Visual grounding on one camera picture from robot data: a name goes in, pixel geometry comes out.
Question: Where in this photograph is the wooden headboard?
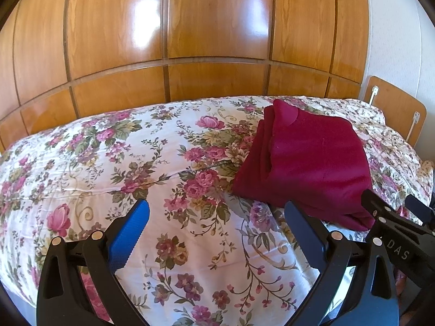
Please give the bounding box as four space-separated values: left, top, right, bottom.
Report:
363 76 427 150

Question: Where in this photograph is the floral bedspread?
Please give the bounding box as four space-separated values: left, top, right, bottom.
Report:
0 95 435 326

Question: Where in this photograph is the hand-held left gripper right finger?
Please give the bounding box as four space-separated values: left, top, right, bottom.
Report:
284 200 400 326

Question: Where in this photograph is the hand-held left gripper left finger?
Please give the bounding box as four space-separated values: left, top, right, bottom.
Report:
36 199 151 326

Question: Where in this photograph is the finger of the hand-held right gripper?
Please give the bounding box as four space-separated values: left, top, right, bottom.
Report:
361 189 393 245
404 195 435 227

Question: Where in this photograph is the dark red knit garment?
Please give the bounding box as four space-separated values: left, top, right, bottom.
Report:
233 98 376 231

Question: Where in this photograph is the wooden panelled wardrobe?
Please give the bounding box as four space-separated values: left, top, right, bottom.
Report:
0 0 369 154

